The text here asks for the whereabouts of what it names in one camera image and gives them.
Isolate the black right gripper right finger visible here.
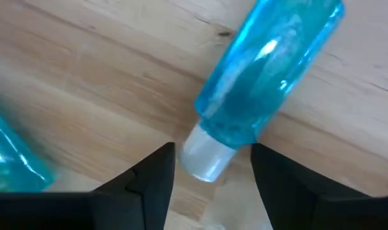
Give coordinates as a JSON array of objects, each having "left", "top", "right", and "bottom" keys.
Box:
[{"left": 251, "top": 143, "right": 388, "bottom": 230}]

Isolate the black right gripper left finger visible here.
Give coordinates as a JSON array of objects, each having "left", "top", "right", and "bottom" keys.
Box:
[{"left": 0, "top": 142, "right": 176, "bottom": 230}]

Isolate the blue mouthwash bottle white cap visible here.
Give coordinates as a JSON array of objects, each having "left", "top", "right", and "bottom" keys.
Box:
[
  {"left": 177, "top": 0, "right": 345, "bottom": 183},
  {"left": 0, "top": 105, "right": 56, "bottom": 193}
]

